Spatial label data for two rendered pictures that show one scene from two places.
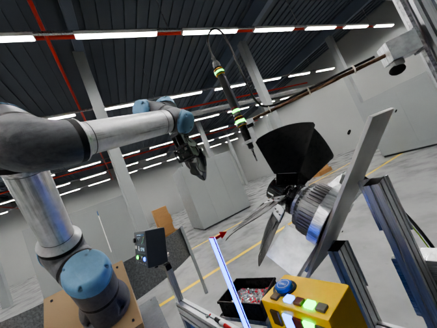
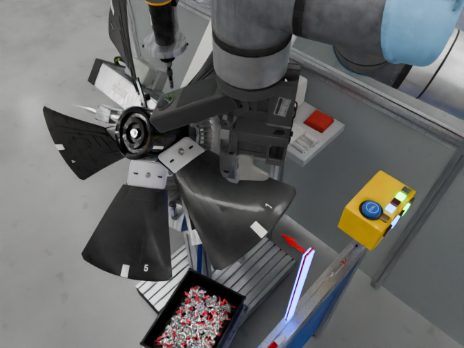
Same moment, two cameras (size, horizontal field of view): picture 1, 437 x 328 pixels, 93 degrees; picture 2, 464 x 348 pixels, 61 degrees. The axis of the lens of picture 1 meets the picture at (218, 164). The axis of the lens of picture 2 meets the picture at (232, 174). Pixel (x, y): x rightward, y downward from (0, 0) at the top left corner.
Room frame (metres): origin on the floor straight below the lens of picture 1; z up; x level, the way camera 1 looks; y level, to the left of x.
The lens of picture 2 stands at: (0.88, 0.43, 1.83)
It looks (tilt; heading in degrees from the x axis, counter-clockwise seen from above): 51 degrees down; 262
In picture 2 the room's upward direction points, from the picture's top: straight up
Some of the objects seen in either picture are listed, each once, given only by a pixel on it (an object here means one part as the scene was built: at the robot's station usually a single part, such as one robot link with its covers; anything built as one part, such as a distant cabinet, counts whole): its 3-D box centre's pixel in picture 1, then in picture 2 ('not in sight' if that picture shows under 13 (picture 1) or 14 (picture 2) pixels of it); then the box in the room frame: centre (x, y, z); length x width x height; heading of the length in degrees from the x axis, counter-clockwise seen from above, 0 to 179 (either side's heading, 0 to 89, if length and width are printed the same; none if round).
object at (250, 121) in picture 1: (247, 132); (163, 16); (0.91, -0.17, 1.50); 0.09 x 0.07 x 0.10; 73
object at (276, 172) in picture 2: not in sight; (274, 190); (0.55, -0.59, 0.42); 0.04 x 0.04 x 0.83; 38
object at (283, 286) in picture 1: (283, 286); (371, 209); (0.49, -0.03, 1.08); 0.04 x 0.04 x 0.02
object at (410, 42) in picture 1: (400, 48); not in sight; (0.73, -0.76, 1.55); 0.10 x 0.07 x 0.08; 73
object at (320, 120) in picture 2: not in sight; (319, 120); (0.44, -0.55, 0.87); 0.08 x 0.08 x 0.02; 41
